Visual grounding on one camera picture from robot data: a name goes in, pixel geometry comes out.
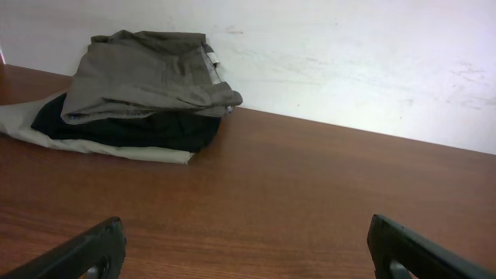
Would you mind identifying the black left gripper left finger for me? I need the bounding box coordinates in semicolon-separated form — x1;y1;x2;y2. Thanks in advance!
2;216;126;279

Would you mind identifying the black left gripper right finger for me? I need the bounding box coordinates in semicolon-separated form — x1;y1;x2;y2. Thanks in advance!
367;215;495;279

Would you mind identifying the folded black garment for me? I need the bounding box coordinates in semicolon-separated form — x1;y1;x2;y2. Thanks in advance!
31;93;221;153

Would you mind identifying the folded beige garment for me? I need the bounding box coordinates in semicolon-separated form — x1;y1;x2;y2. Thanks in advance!
1;93;195;164

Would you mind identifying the folded grey garment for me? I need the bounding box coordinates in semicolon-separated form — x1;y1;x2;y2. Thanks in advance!
60;30;243;125

